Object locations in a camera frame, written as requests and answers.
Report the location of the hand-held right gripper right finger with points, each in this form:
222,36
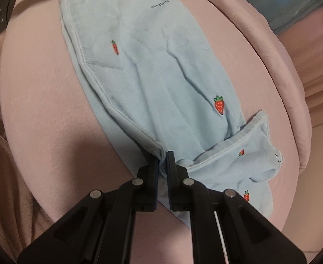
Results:
169,176

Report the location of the peach curtain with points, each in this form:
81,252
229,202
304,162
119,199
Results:
315,74

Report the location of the pink bed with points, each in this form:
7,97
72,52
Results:
54,115

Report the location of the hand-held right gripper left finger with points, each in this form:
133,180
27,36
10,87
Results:
155,176

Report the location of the blue hanging cloth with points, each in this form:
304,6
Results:
282,8

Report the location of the beige buttoned garment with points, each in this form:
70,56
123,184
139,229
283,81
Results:
4,170

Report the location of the light blue denim shorts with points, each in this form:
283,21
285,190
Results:
156,74

